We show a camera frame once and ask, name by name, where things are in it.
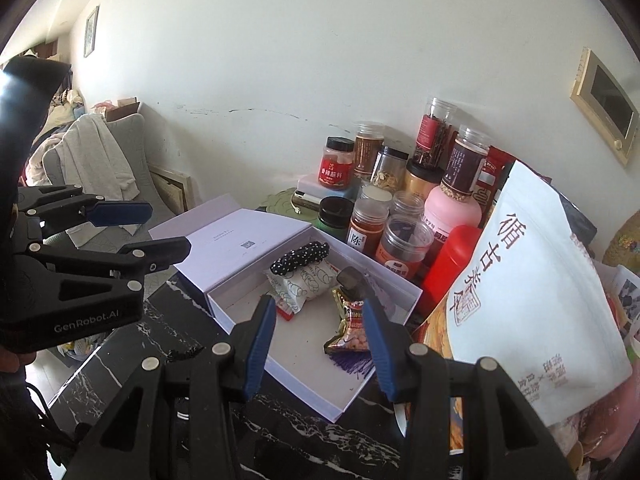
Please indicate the grey chair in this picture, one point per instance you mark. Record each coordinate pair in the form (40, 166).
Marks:
(142, 160)

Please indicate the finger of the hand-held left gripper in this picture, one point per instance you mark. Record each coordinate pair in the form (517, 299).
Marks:
(160, 251)
(122, 213)

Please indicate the orange powder jar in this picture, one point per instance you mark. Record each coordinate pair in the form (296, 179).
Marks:
(367, 227)

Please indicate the black lidded jar yellow contents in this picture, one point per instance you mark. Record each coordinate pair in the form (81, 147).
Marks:
(390, 167)

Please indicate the clear jar of brown sticks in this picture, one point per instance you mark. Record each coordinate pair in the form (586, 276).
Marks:
(368, 150)

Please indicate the pile of clothes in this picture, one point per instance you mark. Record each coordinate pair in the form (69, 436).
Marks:
(65, 105)

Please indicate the red packet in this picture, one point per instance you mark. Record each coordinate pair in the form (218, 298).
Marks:
(286, 314)

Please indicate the black polka dot pouch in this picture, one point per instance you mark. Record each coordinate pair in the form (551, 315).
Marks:
(300, 257)

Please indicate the red canister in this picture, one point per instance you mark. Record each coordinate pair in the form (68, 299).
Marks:
(450, 265)

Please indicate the yellow woven item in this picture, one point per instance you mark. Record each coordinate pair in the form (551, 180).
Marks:
(625, 245)

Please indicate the white power bank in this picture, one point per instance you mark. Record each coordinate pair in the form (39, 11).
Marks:
(307, 200)

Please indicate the white bread packet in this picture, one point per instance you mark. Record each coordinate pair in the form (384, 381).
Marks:
(300, 290)

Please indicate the dark jar black lid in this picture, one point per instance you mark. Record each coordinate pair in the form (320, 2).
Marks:
(334, 217)

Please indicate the clear jar of grains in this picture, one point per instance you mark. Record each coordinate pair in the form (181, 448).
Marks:
(465, 160)

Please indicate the clear plastic bag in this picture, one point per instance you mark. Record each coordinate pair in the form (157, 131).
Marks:
(600, 435)

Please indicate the clear jar dark contents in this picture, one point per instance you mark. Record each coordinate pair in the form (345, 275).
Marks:
(404, 250)

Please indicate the red label sauce jar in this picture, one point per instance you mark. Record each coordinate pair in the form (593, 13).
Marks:
(336, 165)

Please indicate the light blue box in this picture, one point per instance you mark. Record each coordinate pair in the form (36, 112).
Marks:
(335, 194)

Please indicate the person's left forearm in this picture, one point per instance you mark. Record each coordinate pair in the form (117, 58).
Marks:
(7, 360)

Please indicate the large white printed bag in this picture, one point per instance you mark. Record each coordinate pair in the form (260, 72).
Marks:
(540, 285)

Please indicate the framed wall picture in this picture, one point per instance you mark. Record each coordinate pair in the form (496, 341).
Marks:
(91, 32)

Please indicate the green mat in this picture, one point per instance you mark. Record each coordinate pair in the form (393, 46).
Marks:
(280, 205)

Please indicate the wooden picture frame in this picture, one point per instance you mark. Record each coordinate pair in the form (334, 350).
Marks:
(172, 190)

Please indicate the dark bag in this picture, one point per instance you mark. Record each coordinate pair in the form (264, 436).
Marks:
(580, 220)

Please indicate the beige wall intercom panel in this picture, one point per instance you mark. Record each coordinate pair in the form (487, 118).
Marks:
(607, 100)

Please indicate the brown snack packet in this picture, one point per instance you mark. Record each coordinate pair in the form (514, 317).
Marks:
(350, 330)

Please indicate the white gift box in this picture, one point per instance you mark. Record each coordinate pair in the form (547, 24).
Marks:
(240, 240)

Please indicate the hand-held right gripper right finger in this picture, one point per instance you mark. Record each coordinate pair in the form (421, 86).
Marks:
(382, 355)

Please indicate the tall clear jar red label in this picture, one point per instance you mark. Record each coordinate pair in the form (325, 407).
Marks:
(434, 132)

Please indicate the white garment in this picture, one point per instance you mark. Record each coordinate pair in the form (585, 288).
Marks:
(95, 155)

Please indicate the empty clear jar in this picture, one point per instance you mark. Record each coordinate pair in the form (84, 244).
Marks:
(407, 203)

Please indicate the cardboard box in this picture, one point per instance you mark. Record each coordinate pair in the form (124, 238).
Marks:
(122, 111)

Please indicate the pink lidded jar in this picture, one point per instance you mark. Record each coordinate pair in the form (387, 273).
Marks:
(452, 207)

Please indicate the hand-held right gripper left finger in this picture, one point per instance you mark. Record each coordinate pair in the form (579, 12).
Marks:
(257, 350)

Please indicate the red packaging box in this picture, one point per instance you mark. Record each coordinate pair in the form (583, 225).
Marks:
(495, 170)

